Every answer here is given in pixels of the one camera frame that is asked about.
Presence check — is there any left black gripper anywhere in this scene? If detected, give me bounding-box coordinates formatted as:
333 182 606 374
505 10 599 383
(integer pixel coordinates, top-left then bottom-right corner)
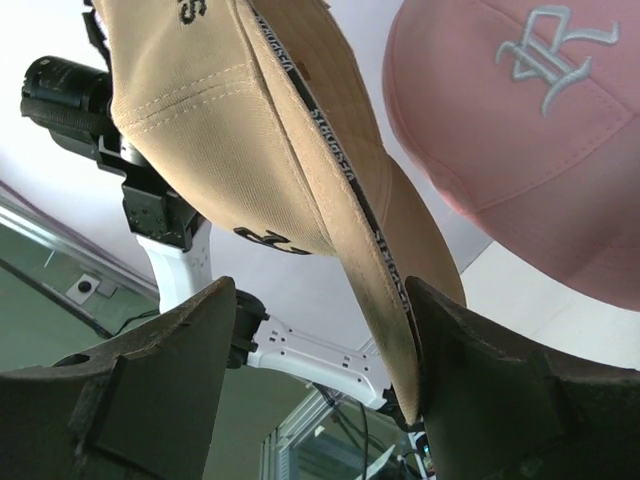
82 0 111 60

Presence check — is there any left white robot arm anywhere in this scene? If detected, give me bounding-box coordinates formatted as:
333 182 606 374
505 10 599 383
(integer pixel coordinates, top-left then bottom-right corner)
21 1 417 417

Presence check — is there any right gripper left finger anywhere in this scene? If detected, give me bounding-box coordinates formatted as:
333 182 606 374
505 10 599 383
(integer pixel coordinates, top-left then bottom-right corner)
1 277 236 479

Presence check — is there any beige cap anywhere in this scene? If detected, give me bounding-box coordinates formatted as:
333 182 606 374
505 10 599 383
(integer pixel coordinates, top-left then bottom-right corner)
94 1 465 423

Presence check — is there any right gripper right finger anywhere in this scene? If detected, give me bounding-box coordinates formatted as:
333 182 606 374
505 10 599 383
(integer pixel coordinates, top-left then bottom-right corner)
406 277 639 479

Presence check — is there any pink baseball cap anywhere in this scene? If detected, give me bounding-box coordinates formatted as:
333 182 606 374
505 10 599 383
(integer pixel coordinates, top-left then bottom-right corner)
382 1 639 311

